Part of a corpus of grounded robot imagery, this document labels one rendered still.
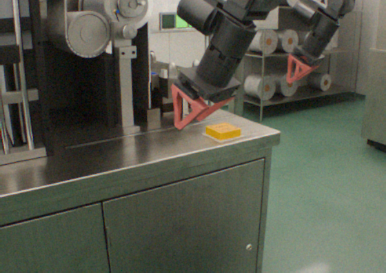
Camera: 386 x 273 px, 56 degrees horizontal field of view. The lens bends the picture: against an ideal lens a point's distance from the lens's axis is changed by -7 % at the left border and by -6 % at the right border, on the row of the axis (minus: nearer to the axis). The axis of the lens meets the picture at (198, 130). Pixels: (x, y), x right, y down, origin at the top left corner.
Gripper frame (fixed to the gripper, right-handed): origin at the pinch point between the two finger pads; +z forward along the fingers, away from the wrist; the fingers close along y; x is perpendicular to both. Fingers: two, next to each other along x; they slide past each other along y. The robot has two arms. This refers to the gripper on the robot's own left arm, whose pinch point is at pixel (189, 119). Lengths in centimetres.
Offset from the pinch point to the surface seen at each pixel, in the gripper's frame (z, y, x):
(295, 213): 106, -156, 25
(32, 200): 28.4, 17.1, -15.0
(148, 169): 22.5, -7.4, -6.7
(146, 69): 19, -33, -35
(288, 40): 79, -379, -105
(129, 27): 4.4, -20.4, -36.4
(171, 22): 17, -68, -57
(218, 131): 16.6, -29.4, -4.3
